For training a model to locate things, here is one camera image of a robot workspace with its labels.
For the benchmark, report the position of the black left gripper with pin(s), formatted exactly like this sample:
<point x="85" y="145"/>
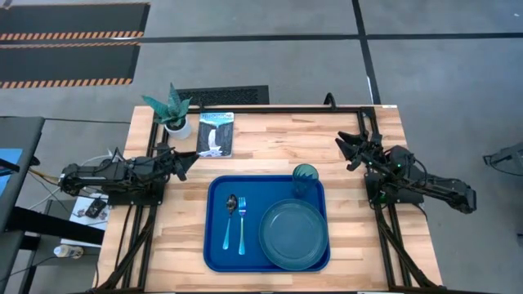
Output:
<point x="177" y="163"/>

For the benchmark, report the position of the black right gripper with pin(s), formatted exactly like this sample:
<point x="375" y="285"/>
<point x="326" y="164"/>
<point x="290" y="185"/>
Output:
<point x="372" y="151"/>

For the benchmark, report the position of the teal faceted plastic cup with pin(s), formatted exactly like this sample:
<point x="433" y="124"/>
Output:
<point x="305" y="177"/>

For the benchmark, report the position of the blue-green round plate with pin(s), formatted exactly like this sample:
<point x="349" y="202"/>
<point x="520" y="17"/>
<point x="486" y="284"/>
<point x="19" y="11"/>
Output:
<point x="293" y="234"/>

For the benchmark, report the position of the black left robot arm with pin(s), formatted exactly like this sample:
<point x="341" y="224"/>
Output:
<point x="106" y="173"/>

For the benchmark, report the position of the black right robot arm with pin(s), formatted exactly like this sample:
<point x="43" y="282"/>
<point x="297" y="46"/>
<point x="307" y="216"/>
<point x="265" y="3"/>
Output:
<point x="441" y="190"/>

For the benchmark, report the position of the blue plastic tray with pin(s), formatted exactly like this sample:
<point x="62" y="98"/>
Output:
<point x="249" y="261"/>

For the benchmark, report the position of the white plant pot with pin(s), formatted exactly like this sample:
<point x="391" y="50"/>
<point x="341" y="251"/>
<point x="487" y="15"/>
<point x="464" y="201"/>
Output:
<point x="182" y="132"/>

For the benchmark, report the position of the waterfall cover book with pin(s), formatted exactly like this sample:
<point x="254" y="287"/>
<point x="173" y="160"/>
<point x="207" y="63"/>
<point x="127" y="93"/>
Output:
<point x="215" y="134"/>

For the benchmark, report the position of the green leafy plant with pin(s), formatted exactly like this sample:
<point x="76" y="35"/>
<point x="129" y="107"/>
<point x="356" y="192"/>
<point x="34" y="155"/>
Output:
<point x="169" y="108"/>

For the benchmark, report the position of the black floor vent grille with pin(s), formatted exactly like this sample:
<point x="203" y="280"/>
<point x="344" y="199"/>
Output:
<point x="222" y="96"/>

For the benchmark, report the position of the small black device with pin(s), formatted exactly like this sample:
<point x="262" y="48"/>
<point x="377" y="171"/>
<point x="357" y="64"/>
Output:
<point x="95" y="208"/>

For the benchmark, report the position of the white paper sheet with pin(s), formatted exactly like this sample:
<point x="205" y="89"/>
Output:
<point x="79" y="228"/>

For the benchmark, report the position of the clear plastic bottle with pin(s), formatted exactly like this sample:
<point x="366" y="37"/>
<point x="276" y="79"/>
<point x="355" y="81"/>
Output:
<point x="67" y="251"/>

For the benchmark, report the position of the black mat with hazard stripes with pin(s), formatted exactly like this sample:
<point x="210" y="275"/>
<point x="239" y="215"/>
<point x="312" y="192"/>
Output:
<point x="73" y="18"/>
<point x="65" y="63"/>

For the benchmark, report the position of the grey side desk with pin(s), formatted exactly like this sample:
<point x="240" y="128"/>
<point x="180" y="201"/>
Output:
<point x="16" y="134"/>

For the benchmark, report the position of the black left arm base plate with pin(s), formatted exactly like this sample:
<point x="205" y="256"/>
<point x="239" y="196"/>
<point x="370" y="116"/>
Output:
<point x="135" y="199"/>

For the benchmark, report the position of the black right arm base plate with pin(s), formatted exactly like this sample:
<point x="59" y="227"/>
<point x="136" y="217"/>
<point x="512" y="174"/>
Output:
<point x="410" y="198"/>

